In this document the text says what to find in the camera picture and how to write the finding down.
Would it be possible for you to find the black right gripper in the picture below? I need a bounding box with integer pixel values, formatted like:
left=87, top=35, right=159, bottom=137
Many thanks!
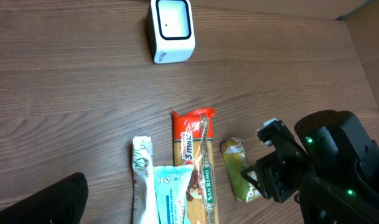
left=240, top=146, right=315, bottom=203

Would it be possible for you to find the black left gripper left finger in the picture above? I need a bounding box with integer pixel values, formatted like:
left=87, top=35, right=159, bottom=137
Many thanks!
left=0, top=172, right=88, bottom=224

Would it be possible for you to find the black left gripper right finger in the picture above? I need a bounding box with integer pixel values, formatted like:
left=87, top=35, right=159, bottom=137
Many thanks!
left=299, top=175, right=379, bottom=224

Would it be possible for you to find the green snack packet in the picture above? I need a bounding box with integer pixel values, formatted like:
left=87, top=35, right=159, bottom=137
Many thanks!
left=220, top=138, right=261, bottom=203

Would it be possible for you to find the orange spaghetti packet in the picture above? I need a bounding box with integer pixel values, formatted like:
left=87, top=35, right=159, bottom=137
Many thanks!
left=172, top=108, right=219, bottom=224

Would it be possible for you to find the white leaf-print pack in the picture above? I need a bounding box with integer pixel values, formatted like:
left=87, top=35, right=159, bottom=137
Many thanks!
left=132, top=136, right=159, bottom=224

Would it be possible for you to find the teal wet wipes pack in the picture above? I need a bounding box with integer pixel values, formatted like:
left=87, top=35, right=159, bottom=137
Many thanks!
left=153, top=165, right=194, bottom=224

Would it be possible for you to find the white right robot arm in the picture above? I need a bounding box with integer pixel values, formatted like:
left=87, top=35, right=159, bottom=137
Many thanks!
left=241, top=110, right=379, bottom=204

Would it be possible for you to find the white barcode scanner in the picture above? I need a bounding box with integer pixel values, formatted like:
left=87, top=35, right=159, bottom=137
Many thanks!
left=146, top=0, right=195, bottom=64

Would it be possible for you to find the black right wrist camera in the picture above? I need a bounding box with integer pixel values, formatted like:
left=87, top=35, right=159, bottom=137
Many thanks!
left=256, top=118, right=307, bottom=161

